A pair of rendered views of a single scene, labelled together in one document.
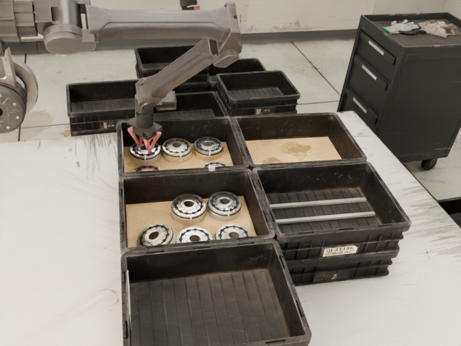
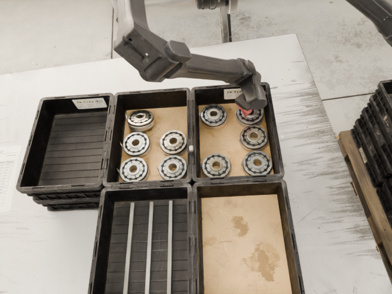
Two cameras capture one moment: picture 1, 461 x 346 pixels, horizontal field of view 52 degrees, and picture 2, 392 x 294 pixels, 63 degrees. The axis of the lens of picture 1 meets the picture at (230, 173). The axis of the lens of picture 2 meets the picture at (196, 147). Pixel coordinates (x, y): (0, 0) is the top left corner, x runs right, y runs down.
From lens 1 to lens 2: 1.43 m
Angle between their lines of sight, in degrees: 67
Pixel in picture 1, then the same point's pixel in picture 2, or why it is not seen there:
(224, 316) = (77, 160)
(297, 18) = not seen: outside the picture
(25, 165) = (271, 58)
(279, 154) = (254, 238)
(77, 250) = not seen: hidden behind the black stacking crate
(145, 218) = (172, 118)
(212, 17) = (122, 19)
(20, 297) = not seen: hidden behind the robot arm
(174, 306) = (94, 133)
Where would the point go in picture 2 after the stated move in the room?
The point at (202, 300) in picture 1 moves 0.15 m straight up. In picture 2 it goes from (93, 149) to (78, 128)
